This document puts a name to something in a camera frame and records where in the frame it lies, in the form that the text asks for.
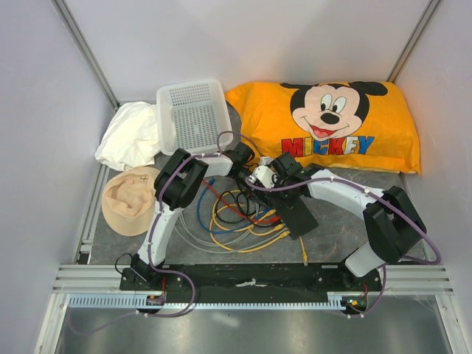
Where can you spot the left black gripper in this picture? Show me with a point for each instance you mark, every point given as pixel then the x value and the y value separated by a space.
pixel 253 192

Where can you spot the left aluminium frame post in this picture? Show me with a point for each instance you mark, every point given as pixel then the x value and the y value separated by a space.
pixel 85 50

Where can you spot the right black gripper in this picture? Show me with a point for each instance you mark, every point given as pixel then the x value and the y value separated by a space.
pixel 288 202

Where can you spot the white cloth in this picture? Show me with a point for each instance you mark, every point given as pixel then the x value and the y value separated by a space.
pixel 131 138

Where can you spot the slotted cable duct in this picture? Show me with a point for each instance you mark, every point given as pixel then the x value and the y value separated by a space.
pixel 144 302

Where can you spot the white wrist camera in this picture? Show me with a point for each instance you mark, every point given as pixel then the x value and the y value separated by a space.
pixel 262 179
pixel 265 161

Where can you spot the aluminium rail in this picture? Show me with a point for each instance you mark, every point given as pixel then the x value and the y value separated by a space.
pixel 401 280

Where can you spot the orange Mickey pillow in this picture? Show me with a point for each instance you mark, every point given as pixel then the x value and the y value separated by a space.
pixel 359 125

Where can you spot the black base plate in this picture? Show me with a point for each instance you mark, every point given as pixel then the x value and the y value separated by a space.
pixel 256 283

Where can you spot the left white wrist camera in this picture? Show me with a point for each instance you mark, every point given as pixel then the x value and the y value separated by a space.
pixel 265 161

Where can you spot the aluminium frame post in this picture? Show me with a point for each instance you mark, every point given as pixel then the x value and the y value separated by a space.
pixel 85 50
pixel 417 33

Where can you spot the beige hat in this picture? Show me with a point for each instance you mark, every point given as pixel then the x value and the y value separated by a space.
pixel 128 201

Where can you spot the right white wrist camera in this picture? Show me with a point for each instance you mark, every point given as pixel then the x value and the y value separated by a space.
pixel 262 179

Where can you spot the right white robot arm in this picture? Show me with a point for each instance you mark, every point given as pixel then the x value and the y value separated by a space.
pixel 392 223

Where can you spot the right aluminium frame post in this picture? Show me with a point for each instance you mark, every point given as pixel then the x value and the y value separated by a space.
pixel 417 33

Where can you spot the white plastic basket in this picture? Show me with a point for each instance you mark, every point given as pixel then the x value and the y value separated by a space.
pixel 191 116

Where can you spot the black network switch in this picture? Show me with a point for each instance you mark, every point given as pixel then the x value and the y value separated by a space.
pixel 295 215

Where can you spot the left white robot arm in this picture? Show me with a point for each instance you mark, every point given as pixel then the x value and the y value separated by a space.
pixel 175 188

